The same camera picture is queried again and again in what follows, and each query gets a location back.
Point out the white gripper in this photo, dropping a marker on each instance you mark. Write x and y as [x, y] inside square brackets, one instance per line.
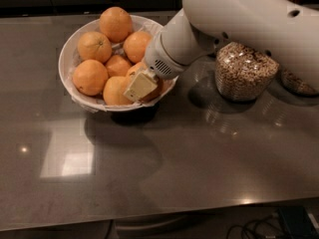
[159, 59]

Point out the right glass cereal jar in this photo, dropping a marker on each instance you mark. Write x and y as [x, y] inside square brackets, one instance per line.
[296, 85]

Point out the white bowl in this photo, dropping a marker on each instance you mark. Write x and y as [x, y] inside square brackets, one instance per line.
[139, 24]

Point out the glass cereal jar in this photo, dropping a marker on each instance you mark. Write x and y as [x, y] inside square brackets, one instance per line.
[296, 85]
[241, 73]

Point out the front glass cereal jar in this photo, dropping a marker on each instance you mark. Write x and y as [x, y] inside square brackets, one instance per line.
[241, 73]

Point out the small middle orange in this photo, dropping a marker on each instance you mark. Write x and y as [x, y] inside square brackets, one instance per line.
[118, 65]

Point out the dark box under table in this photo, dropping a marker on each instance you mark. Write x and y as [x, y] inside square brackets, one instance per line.
[296, 223]

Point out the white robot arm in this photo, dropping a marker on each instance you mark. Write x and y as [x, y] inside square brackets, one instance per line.
[287, 31]

